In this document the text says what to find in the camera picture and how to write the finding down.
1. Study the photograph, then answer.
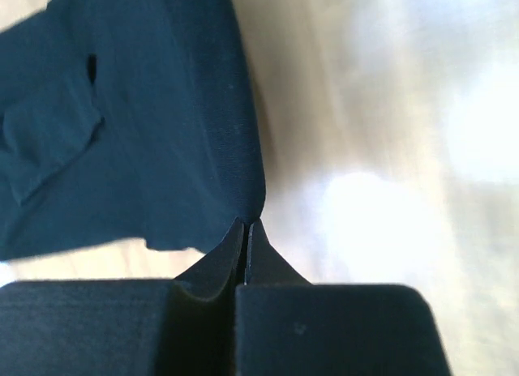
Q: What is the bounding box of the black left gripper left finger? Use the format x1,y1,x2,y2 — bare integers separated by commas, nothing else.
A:
1,222,245,375

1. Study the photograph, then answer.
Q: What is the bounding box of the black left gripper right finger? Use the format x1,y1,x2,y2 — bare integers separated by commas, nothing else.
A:
234,222,451,375

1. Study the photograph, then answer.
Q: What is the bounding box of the black t shirt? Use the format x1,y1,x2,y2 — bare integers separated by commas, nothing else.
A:
1,0,265,260

